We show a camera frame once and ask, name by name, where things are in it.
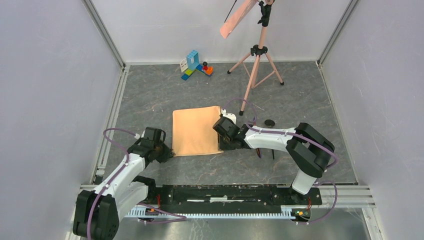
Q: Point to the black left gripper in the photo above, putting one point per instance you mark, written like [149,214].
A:
[168,153]

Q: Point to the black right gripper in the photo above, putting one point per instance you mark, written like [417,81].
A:
[222,146]

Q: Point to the peach cloth napkin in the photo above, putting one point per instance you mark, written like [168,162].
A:
[193,133]

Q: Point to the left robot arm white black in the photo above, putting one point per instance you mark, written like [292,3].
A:
[98,212]

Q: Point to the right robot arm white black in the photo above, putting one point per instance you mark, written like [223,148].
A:
[310,150]

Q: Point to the iridescent rainbow knife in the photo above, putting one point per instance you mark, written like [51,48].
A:
[258,152]

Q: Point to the pink tripod stand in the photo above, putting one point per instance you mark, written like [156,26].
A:
[257,51]

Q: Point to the colourful toy brick structure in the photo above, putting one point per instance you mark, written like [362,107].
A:
[192,63]

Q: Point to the pink panel on tripod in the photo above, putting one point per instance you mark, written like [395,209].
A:
[234,19]

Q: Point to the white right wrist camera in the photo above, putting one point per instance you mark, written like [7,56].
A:
[231,116]

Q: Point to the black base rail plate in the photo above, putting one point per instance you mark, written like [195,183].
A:
[230,199]

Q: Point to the aluminium frame rail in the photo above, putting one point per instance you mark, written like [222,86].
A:
[337,197]

